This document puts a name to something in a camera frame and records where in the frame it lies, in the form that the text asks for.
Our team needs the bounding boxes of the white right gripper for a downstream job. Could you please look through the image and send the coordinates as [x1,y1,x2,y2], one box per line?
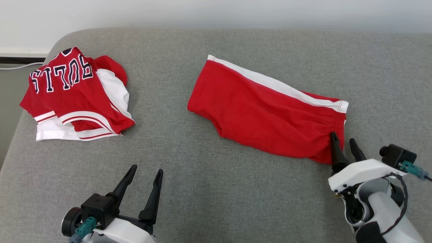
[328,132,407,193]

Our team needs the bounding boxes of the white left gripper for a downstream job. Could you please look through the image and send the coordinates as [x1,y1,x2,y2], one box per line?
[83,164,163,243]

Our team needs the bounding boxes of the red shorts with white stripe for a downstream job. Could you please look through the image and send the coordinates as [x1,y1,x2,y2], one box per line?
[187,54,349,165]

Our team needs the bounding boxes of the red basketball jersey white sleeves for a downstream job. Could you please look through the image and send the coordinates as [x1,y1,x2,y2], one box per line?
[19,47,136,142]

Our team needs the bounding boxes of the grey fabric sofa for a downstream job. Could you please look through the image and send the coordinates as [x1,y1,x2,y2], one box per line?
[0,28,432,243]

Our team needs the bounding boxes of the black and white baseboard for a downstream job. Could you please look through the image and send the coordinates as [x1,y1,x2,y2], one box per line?
[0,47,51,65]

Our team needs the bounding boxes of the teal left camera connector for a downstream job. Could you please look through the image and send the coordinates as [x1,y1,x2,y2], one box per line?
[69,217,97,243]

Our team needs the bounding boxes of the teal camera connector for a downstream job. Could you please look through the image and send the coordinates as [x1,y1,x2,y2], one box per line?
[398,161,425,180]
[69,217,97,243]

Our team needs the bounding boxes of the teal right camera connector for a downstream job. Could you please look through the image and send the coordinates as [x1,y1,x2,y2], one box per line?
[398,161,425,180]

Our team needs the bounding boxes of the thin black right gripper cable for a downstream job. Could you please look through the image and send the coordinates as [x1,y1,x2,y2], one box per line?
[380,173,409,237]

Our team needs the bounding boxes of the white floor cable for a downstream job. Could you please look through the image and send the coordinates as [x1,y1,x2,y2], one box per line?
[0,62,45,71]

